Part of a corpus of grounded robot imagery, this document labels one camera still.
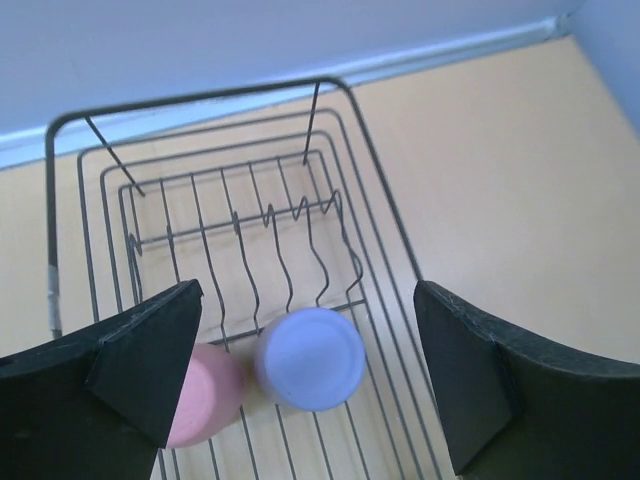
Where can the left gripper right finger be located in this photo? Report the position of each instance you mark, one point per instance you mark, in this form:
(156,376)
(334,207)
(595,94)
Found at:
(515,405)

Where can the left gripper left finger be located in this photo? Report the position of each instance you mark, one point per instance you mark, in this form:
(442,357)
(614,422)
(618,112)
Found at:
(99,403)

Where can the pink cup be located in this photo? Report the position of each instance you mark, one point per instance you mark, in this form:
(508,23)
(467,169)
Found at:
(210,399)

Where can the lavender cup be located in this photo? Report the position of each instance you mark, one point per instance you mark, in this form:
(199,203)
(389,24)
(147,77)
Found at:
(312,359)

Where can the aluminium frame rail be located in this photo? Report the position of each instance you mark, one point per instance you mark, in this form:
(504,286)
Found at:
(149,117)

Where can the black wire dish rack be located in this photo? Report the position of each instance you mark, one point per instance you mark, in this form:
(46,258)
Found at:
(271,210)

